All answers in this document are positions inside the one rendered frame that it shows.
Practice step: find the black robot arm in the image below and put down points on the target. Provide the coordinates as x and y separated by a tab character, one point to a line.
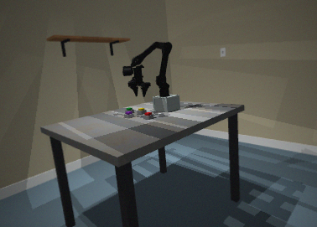
161	78

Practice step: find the purple button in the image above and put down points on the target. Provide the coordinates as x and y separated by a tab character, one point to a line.
129	114

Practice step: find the red button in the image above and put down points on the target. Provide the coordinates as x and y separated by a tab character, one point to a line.
148	115

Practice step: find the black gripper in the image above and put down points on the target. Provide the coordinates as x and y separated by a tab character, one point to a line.
144	87

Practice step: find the yellow button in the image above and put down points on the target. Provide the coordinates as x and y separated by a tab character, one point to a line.
141	111

